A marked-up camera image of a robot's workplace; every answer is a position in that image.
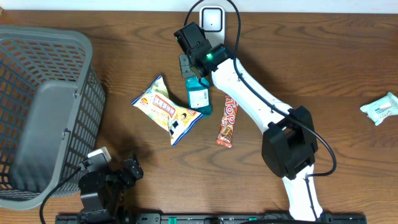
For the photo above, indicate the mint green wipes pack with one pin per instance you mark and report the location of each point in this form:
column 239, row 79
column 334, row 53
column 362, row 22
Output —
column 380, row 109

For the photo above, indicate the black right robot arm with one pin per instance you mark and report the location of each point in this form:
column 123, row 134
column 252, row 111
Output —
column 288, row 145

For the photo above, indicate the red orange chocolate bar wrapper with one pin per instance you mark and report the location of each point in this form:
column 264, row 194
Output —
column 225, row 135

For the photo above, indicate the black mounting rail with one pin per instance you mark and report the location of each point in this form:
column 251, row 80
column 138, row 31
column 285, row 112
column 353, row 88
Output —
column 156, row 218

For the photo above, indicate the grey plastic lattice basket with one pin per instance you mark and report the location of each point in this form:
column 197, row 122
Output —
column 51, row 107

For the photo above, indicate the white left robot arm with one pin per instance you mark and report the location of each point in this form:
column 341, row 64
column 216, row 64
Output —
column 102, row 190

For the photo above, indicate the blue mouthwash bottle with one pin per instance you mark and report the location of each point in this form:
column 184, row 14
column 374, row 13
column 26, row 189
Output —
column 198, row 95

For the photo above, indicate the yellow snack chips bag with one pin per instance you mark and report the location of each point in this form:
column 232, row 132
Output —
column 175, row 119

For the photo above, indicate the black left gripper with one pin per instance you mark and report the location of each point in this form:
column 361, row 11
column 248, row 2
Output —
column 134, row 166

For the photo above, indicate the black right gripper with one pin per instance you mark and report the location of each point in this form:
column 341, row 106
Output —
column 185, row 68

